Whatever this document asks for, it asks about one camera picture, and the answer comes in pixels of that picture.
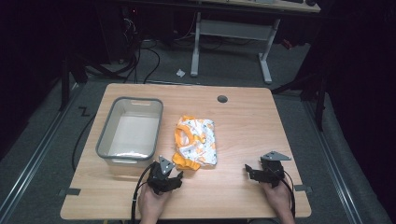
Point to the dark computer tower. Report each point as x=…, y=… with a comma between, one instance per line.
x=116, y=34

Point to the desk with white metal legs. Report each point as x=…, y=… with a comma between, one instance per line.
x=236, y=29

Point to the grey tape piece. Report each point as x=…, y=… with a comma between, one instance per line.
x=71, y=192
x=302, y=188

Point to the person's left hand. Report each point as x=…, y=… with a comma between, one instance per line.
x=153, y=203

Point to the metal floor rail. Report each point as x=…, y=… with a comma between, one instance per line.
x=34, y=161
x=334, y=168

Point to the person's right hand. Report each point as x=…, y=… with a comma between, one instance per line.
x=278, y=199

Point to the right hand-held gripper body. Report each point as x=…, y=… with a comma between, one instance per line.
x=273, y=171

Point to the orange and white patterned garment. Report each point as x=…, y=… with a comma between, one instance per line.
x=196, y=141

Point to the white plastic bin grey rim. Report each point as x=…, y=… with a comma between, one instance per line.
x=132, y=133

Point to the black metal stand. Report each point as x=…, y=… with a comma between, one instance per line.
x=65, y=84

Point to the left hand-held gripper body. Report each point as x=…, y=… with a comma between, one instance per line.
x=162, y=180

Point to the white paper scrap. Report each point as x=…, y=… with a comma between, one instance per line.
x=180, y=73

